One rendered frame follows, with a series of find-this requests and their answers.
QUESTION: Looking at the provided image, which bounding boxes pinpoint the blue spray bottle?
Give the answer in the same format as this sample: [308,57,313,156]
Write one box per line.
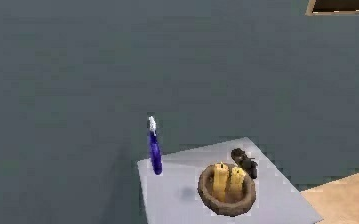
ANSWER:
[147,115,164,176]

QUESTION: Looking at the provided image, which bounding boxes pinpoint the yellow candle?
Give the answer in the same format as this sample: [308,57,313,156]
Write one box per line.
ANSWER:
[212,161,230,204]
[227,166,247,203]

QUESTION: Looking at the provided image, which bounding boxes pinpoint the small dark brown figurine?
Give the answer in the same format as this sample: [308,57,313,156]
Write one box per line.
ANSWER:
[230,147,259,180]

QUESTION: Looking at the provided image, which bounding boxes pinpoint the pale grey table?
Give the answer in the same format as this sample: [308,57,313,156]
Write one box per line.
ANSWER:
[136,136,324,224]

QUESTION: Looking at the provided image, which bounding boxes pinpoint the brown round bowl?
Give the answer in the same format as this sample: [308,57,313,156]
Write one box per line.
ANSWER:
[196,162,257,218]

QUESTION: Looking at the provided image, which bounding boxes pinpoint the wood framed dark picture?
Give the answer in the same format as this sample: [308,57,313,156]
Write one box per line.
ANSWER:
[305,0,359,17]

